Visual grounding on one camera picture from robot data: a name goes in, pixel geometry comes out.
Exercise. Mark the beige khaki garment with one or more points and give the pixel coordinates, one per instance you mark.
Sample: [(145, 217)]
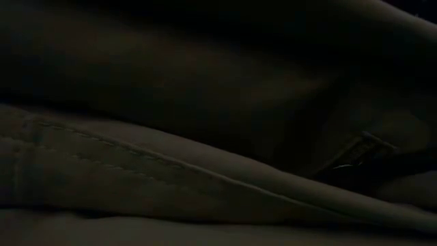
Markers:
[(205, 171)]

